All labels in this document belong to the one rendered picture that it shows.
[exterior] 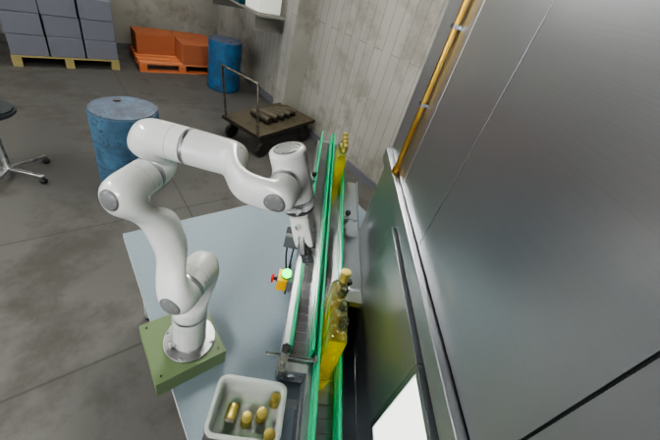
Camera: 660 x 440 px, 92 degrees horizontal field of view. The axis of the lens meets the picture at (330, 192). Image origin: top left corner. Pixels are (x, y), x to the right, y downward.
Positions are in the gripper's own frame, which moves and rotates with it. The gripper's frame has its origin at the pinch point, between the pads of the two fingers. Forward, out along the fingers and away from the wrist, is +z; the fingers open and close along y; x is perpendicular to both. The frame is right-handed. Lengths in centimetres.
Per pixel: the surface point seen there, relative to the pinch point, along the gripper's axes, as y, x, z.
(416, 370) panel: -27.0, -24.9, 12.1
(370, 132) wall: 308, -35, 103
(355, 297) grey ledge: 24, -10, 53
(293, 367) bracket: -9.2, 11.2, 44.7
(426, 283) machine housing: -8.5, -30.7, 5.7
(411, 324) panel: -16.0, -25.6, 11.8
